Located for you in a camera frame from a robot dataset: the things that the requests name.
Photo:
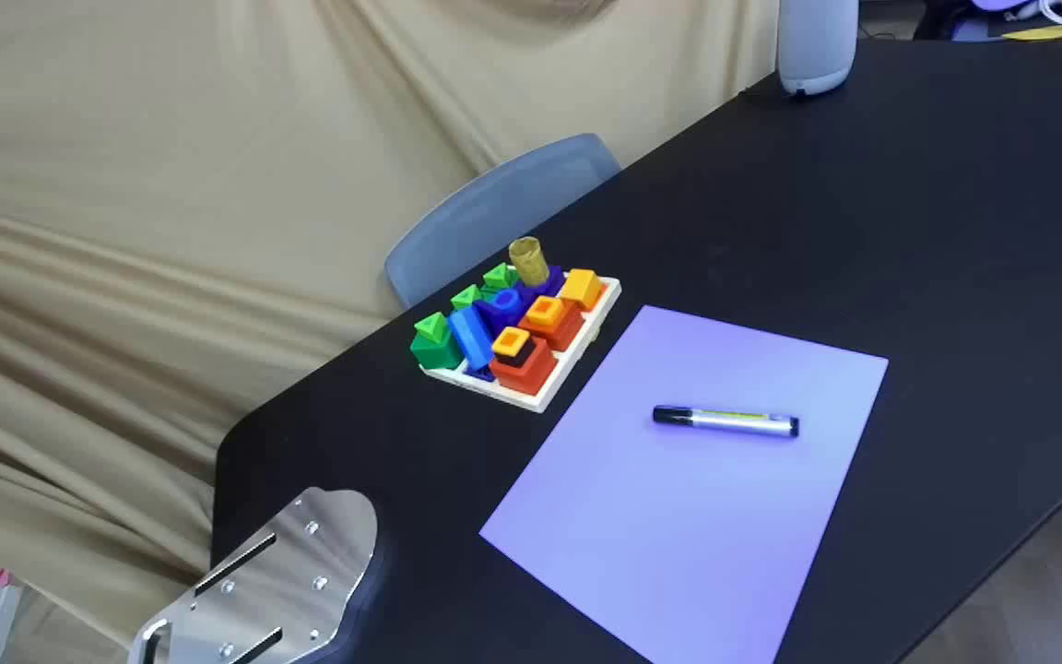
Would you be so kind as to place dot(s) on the black and white marker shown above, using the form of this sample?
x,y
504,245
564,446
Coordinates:
x,y
770,427

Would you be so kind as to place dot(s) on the purple placemat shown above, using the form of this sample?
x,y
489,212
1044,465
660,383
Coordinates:
x,y
692,544

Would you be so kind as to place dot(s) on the colourful block sorting toy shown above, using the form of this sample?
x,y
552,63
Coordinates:
x,y
511,342

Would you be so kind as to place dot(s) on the yellow-green cylinder block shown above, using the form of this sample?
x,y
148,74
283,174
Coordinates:
x,y
529,260

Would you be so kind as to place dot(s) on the beige backdrop cloth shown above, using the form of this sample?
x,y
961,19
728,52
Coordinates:
x,y
198,201

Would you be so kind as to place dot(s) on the white cylindrical speaker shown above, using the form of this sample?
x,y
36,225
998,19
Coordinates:
x,y
816,47

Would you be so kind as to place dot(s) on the silver metal bracket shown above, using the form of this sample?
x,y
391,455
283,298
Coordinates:
x,y
278,597

